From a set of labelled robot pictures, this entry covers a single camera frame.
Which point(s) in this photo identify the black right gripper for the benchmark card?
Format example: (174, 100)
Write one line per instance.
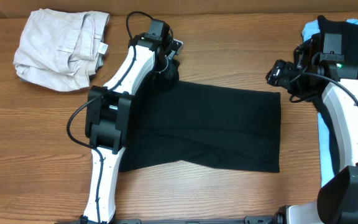
(279, 76)

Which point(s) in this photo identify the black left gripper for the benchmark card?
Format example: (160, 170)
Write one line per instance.
(170, 71)

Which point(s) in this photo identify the black t-shirt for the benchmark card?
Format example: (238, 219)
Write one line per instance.
(222, 128)

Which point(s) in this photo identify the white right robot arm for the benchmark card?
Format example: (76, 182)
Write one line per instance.
(337, 83)

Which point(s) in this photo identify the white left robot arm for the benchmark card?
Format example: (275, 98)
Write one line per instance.
(108, 118)

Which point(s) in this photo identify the light blue garment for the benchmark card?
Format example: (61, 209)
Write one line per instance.
(326, 167)

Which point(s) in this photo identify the black garment with logo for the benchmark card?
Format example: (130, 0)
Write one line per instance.
(346, 40)

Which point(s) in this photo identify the beige folded trousers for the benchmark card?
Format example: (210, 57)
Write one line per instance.
(60, 50)

